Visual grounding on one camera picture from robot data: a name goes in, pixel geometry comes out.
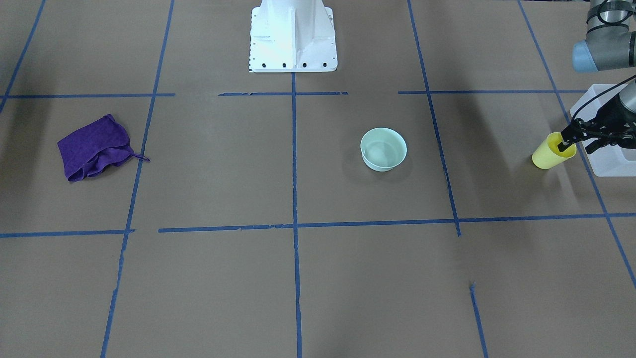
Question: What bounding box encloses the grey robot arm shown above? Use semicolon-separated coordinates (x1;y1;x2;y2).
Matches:
557;0;636;154

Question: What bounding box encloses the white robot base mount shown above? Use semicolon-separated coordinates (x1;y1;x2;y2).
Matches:
248;0;338;73

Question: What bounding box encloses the purple microfiber cloth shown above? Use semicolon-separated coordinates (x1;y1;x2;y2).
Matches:
57;114;150;182

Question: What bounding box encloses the yellow plastic cup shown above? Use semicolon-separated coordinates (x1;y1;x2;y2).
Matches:
531;132;577;170

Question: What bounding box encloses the mint green bowl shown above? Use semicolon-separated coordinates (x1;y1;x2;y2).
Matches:
360;127;407;172

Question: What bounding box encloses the translucent white plastic bin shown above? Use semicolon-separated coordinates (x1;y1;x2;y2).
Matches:
569;84;636;177

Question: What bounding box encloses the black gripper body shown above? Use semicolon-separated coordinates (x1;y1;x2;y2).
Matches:
576;97;635;142

